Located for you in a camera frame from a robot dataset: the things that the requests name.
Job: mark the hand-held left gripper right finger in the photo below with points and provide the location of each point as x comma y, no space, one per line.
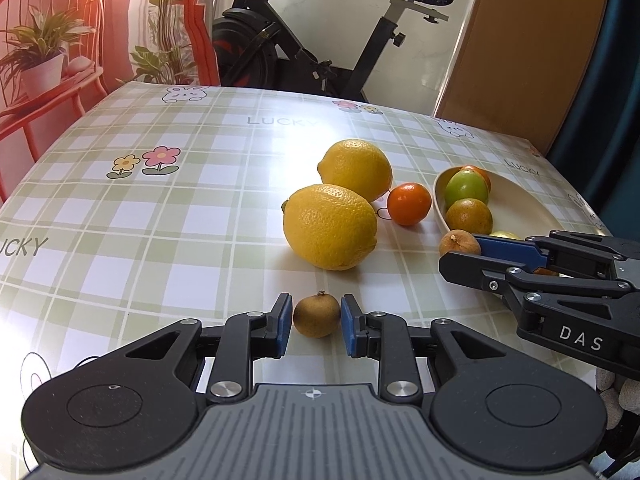
350,327

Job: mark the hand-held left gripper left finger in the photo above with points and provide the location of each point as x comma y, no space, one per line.
282,327

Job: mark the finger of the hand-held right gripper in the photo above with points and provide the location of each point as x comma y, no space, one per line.
505,249
470,272

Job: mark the pale yellow-green jujube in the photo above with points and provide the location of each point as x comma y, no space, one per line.
505,235

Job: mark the brown longan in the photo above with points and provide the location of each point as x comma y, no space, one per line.
316,317
457,244

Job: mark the dark orange mandarin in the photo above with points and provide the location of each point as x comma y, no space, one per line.
545,271

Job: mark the greenish orange mandarin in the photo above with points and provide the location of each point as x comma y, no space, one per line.
470,216

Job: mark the cream round plate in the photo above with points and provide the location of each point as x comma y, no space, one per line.
530,205

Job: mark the green jujube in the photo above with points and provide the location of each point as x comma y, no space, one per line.
465,187

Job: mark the yellow lemon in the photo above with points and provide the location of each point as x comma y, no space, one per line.
356,165
330,227

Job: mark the green checked tablecloth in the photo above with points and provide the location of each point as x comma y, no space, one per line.
175,235

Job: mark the teal curtain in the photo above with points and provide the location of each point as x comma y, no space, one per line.
620,110

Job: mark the brown wooden panel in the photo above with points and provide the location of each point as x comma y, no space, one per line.
525,60

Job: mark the black exercise bike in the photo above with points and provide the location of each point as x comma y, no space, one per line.
250,55

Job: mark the printed wall backdrop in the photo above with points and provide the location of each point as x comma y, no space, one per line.
50,35

